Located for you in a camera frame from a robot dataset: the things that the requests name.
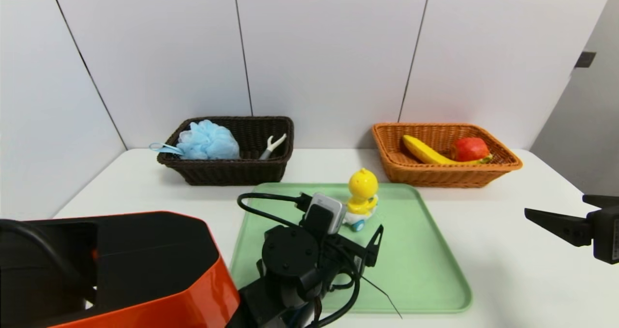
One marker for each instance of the orange wicker basket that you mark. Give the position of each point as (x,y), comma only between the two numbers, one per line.
(435,177)

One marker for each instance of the blue mesh bath sponge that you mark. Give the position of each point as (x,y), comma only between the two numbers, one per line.
(208,141)

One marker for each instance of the yellow banana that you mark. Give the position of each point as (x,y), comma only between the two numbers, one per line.
(420,149)

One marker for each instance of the red apple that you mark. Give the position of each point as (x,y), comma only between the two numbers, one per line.
(470,150)

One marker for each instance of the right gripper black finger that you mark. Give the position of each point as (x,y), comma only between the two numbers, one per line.
(563,226)
(599,200)

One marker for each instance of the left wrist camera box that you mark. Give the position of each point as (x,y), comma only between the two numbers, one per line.
(325,214)

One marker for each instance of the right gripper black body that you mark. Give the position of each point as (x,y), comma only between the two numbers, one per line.
(608,235)

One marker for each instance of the dark brown wicker basket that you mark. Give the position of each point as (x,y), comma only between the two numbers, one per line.
(227,173)

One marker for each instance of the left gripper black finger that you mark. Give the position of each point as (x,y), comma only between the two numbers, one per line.
(375,243)

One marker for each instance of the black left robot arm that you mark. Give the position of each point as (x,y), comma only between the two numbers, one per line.
(145,270)

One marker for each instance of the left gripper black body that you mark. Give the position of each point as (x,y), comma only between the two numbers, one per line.
(357,254)

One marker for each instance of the green plastic tray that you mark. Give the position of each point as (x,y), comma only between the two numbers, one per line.
(420,270)

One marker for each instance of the yellow duck toy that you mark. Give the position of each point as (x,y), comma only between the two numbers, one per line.
(362,185)

